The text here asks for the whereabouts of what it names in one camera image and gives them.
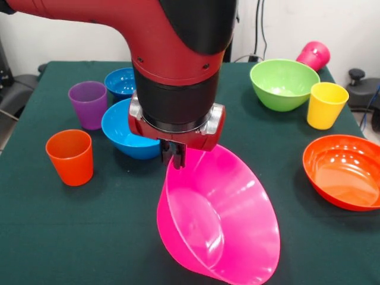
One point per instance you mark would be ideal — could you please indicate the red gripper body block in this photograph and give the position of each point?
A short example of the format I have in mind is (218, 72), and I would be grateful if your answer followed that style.
(190, 139)

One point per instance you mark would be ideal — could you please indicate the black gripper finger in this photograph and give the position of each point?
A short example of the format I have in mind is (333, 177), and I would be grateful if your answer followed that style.
(179, 155)
(165, 151)

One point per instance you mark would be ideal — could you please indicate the large pink bowl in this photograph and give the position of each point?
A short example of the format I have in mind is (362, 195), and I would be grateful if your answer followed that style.
(231, 213)

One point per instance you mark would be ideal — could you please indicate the green bowl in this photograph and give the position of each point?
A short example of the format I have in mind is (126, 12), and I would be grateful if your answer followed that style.
(283, 86)

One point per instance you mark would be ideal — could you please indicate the large shallow orange bowl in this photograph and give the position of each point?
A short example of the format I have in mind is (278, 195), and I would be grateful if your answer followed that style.
(344, 175)

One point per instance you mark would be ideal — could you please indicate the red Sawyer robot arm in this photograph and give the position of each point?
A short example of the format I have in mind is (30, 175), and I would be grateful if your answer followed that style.
(166, 44)

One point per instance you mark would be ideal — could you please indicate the light blue bowl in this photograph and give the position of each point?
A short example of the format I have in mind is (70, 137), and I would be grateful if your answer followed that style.
(118, 130)

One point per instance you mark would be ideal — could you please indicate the small dark blue bowl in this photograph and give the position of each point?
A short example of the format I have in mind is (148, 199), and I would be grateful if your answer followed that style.
(120, 83)

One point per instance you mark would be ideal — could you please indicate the purple cup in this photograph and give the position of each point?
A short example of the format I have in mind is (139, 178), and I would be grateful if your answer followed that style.
(89, 110)

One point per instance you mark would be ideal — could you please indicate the orange cup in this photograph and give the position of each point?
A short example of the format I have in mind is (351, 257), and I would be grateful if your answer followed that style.
(71, 160)

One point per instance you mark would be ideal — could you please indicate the dark green table cloth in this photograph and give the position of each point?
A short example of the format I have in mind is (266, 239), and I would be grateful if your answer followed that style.
(89, 222)

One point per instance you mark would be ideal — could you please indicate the yellow cup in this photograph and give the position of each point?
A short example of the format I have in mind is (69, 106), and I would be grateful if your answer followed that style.
(325, 110)

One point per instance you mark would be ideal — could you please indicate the pink cup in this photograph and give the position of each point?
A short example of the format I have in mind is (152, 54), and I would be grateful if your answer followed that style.
(314, 56)

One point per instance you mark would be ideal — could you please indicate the black pedestal leg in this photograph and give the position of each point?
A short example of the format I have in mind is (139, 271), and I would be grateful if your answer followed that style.
(362, 95)
(17, 89)

